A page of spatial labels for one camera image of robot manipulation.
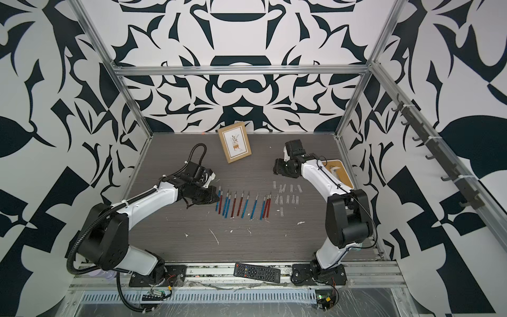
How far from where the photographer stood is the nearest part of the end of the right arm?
2.17 ft

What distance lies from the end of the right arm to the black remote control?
37 centimetres

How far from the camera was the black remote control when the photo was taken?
2.44 feet
